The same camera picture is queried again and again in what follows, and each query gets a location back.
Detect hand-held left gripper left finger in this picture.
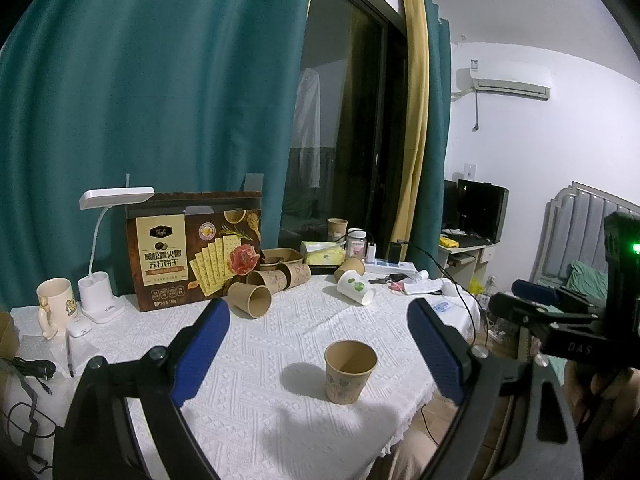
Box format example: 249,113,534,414
52,297,232,480

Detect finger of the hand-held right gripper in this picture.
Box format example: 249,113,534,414
511,279,603,318
487,291,558,335

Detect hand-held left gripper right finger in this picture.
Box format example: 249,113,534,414
406,297,583,480

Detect plain brown paper cup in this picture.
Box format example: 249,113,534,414
227,282,273,319

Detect white paper cup green print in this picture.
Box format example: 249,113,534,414
336,269,377,307

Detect green pillow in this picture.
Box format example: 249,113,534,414
566,260,610,307

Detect white computer desk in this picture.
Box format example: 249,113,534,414
439,230,496,293

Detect grey padded bed headboard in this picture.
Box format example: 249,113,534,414
529,180,640,311

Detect white patterned tablecloth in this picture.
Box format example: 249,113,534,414
0,267,482,480

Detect brown cracker box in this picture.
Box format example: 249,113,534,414
125,191,263,313

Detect black computer monitor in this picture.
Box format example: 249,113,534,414
456,178,510,245

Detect white power strip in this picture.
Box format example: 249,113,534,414
364,258,416,275

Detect white desk lamp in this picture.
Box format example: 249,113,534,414
77,187,156,324

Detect brown paper bowl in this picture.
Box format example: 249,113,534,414
258,248,305,267

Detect white plastic jar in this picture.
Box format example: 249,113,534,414
346,228,367,262

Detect yellow green tissue box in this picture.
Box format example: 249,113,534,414
300,240,347,265

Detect cream cartoon mug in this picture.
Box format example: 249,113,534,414
36,278,83,341

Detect teal curtain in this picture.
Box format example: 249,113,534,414
0,0,321,311
400,0,453,281

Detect white air conditioner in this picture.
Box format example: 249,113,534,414
469,61,553,102

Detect yellow curtain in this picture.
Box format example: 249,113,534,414
391,0,431,243

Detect dark glass sliding door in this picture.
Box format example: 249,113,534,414
279,0,408,256

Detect black cable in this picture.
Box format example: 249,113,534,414
0,356,60,472

